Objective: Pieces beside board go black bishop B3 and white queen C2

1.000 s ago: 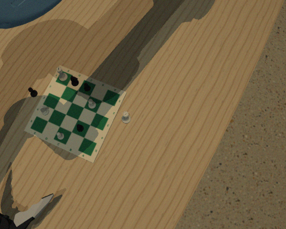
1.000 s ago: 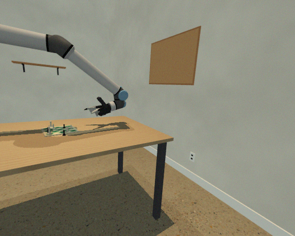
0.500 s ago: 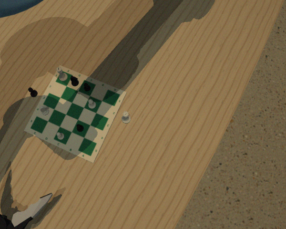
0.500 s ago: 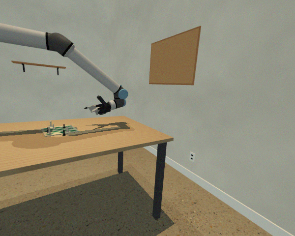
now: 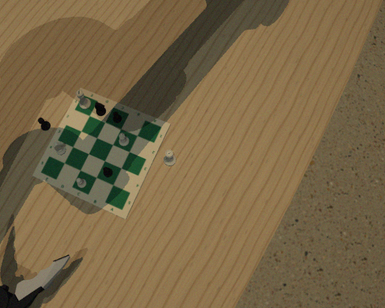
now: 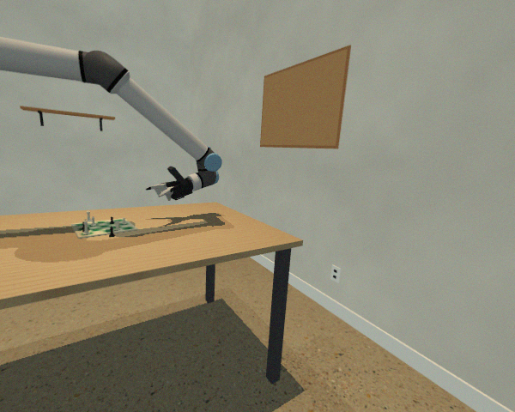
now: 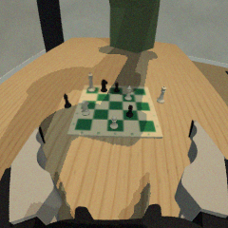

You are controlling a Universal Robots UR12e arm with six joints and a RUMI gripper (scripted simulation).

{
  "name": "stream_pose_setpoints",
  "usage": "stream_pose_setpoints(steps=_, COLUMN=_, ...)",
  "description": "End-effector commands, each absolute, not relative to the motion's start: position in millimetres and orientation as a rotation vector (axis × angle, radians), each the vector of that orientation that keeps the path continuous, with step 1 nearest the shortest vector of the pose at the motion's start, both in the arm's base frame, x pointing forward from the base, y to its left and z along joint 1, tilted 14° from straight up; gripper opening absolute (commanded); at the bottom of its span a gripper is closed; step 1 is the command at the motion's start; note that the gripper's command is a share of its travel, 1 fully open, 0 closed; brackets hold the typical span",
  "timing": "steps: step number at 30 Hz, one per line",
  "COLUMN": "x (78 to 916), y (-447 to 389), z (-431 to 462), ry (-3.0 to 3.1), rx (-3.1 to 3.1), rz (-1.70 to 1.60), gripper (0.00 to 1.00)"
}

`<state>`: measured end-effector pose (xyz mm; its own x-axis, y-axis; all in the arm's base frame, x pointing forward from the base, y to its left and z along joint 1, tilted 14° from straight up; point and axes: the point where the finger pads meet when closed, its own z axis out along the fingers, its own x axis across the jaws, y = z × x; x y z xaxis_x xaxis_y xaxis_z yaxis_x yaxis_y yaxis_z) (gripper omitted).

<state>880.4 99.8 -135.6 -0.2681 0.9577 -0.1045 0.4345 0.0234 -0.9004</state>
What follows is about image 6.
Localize chessboard with green and cream squares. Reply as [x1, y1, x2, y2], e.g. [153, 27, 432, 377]
[71, 218, 137, 239]

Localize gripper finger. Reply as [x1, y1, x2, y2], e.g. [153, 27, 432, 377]
[146, 182, 168, 196]
[159, 185, 179, 201]

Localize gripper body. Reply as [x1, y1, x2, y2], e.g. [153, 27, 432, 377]
[167, 178, 193, 200]

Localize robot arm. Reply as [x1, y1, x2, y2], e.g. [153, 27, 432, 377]
[0, 37, 222, 191]

